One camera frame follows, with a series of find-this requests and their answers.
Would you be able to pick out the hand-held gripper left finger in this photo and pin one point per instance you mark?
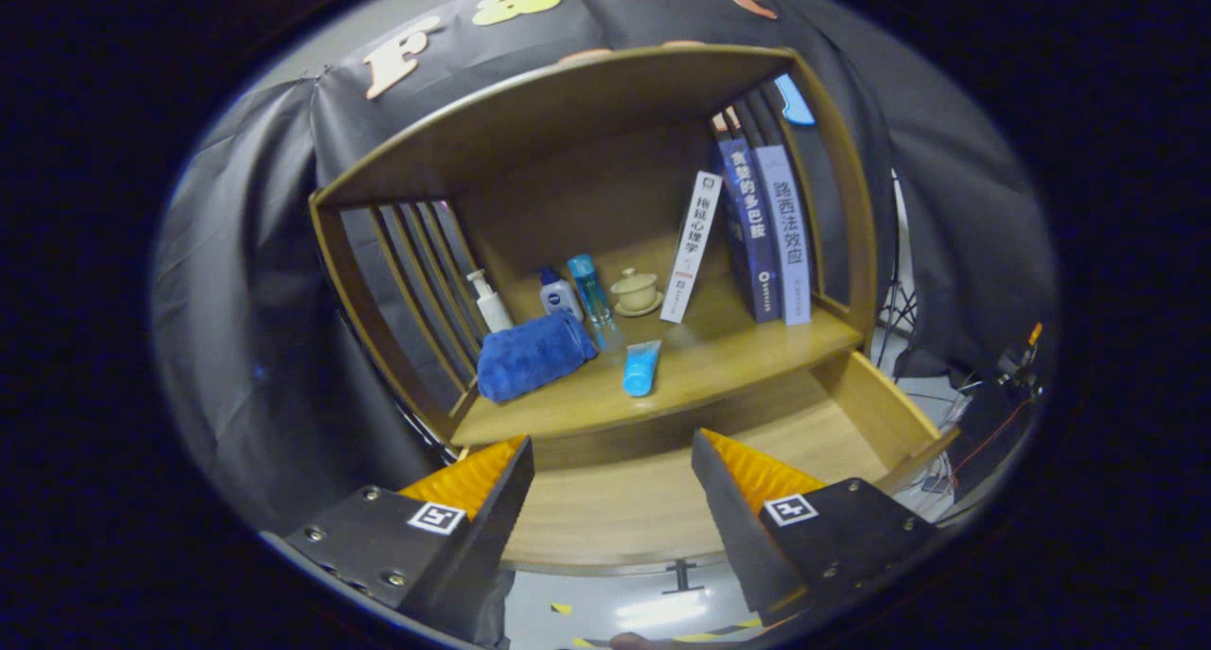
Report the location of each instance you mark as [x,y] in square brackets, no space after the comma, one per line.
[482,536]

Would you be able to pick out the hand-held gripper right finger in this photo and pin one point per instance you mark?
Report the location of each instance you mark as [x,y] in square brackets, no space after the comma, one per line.
[743,536]

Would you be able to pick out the wooden drawer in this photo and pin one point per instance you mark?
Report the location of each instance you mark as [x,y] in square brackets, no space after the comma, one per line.
[615,508]

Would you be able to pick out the blue tube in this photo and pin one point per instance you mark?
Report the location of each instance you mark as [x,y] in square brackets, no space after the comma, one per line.
[640,371]

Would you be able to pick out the wooden cabinet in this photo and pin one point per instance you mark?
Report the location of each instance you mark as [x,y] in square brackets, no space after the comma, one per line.
[587,186]

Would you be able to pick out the blue towel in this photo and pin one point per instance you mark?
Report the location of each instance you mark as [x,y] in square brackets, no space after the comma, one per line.
[530,357]

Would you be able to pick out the white pump bottle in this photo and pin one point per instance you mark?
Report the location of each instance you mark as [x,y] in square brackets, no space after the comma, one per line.
[492,307]

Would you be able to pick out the white bottle with blue cap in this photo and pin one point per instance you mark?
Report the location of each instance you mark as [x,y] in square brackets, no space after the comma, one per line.
[560,298]

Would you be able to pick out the beige lidded teacup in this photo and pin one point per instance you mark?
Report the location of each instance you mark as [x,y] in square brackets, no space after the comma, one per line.
[636,293]

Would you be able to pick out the clear blue bottle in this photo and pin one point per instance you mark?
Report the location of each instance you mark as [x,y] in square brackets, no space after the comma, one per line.
[591,290]

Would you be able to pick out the black tripod stand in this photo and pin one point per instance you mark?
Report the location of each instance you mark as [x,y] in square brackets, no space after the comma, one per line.
[896,300]

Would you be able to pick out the white book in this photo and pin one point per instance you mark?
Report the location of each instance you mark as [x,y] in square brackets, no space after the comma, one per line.
[691,248]

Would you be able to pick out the pale purple book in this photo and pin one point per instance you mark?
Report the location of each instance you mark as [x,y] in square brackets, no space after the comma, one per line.
[790,238]

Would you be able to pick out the dark blue book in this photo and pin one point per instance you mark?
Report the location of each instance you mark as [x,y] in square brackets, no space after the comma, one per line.
[752,234]

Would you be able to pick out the black and orange device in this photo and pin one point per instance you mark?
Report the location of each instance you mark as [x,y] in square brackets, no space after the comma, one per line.
[1026,361]

